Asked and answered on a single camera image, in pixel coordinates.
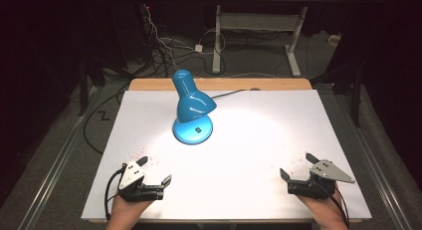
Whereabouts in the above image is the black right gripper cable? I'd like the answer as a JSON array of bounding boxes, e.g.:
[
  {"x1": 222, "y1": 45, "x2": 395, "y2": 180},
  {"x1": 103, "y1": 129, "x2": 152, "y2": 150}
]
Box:
[{"x1": 316, "y1": 180, "x2": 350, "y2": 228}]

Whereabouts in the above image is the black lamp cable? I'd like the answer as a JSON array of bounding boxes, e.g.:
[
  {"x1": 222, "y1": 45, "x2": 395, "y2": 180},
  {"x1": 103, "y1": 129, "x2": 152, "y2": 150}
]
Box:
[{"x1": 211, "y1": 89, "x2": 249, "y2": 101}]

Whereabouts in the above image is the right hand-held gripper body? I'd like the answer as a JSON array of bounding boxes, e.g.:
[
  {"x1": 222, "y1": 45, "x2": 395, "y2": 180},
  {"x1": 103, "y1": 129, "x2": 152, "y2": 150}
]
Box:
[{"x1": 287, "y1": 159, "x2": 356, "y2": 201}]

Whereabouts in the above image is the person's left hand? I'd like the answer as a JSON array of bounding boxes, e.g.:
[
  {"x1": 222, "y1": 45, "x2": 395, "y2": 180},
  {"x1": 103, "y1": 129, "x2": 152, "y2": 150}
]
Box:
[{"x1": 105, "y1": 192, "x2": 157, "y2": 230}]

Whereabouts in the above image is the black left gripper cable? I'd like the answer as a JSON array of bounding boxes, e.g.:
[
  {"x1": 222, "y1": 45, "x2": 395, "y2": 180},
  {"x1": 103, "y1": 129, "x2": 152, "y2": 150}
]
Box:
[{"x1": 104, "y1": 167, "x2": 125, "y2": 222}]

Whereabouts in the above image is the white table board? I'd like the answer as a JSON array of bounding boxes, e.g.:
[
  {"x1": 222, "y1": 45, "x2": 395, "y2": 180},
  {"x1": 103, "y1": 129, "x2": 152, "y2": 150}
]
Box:
[{"x1": 81, "y1": 89, "x2": 373, "y2": 223}]

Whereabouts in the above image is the blue desk lamp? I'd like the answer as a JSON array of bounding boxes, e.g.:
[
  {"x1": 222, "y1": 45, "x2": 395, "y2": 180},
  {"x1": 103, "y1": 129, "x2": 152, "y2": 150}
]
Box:
[{"x1": 171, "y1": 69, "x2": 218, "y2": 145}]

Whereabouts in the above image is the tangle of black floor cables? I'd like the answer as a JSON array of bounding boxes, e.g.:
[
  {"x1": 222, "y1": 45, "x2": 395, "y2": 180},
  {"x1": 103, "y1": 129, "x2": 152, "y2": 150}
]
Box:
[{"x1": 133, "y1": 37, "x2": 217, "y2": 79}]

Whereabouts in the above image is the black metal stand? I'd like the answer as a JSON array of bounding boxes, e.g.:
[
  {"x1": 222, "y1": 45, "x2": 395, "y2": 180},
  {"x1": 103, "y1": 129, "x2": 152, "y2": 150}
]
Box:
[
  {"x1": 77, "y1": 57, "x2": 90, "y2": 117},
  {"x1": 350, "y1": 65, "x2": 364, "y2": 128}
]

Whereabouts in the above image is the white floor cable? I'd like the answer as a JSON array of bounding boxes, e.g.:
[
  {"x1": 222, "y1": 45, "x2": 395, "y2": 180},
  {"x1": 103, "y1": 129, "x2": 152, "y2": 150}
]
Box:
[{"x1": 141, "y1": 3, "x2": 182, "y2": 73}]

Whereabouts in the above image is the black floor cable loop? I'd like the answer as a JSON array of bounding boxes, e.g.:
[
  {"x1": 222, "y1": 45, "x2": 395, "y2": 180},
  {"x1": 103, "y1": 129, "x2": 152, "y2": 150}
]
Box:
[{"x1": 83, "y1": 85, "x2": 131, "y2": 155}]

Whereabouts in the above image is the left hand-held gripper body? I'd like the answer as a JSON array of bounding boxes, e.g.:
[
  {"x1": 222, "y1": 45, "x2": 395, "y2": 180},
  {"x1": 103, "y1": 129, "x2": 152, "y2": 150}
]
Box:
[{"x1": 117, "y1": 160, "x2": 165, "y2": 203}]

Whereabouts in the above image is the metal floor rail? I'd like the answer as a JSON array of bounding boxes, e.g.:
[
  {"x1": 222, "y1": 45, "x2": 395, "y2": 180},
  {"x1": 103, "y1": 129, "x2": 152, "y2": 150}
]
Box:
[
  {"x1": 332, "y1": 90, "x2": 416, "y2": 230},
  {"x1": 15, "y1": 86, "x2": 101, "y2": 230}
]

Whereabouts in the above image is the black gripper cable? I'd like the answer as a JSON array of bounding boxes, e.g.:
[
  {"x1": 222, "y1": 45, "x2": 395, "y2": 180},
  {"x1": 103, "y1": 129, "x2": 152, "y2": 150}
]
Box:
[
  {"x1": 104, "y1": 167, "x2": 125, "y2": 222},
  {"x1": 316, "y1": 180, "x2": 350, "y2": 228}
]

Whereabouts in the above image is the person's right hand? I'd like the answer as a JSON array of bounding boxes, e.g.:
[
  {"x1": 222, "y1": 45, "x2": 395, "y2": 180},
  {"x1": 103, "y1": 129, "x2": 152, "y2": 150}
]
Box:
[{"x1": 296, "y1": 189, "x2": 350, "y2": 230}]

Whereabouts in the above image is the white metal desk frame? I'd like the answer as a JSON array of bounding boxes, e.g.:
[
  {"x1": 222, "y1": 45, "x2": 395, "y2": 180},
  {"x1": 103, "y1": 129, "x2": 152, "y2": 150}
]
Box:
[{"x1": 211, "y1": 3, "x2": 309, "y2": 78}]

